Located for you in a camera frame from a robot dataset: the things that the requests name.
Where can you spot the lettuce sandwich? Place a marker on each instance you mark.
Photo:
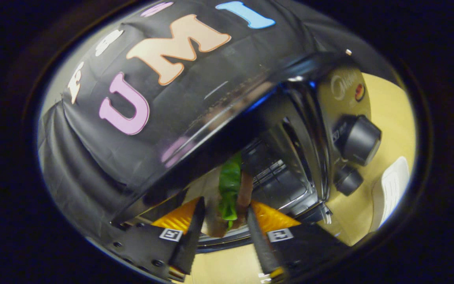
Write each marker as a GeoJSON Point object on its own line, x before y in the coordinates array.
{"type": "Point", "coordinates": [230, 185]}

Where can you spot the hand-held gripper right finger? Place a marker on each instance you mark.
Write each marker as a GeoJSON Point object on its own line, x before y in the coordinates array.
{"type": "Point", "coordinates": [260, 244]}

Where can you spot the white plate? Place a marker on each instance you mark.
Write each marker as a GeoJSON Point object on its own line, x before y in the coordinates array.
{"type": "Point", "coordinates": [392, 193]}

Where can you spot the black backdrop cloth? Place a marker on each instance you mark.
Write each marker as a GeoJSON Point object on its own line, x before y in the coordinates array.
{"type": "Point", "coordinates": [93, 165]}

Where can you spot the black toaster oven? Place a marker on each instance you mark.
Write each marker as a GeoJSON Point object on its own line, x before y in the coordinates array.
{"type": "Point", "coordinates": [355, 138]}

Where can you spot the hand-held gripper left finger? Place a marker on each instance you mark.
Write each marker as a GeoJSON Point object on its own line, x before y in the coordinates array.
{"type": "Point", "coordinates": [189, 242]}

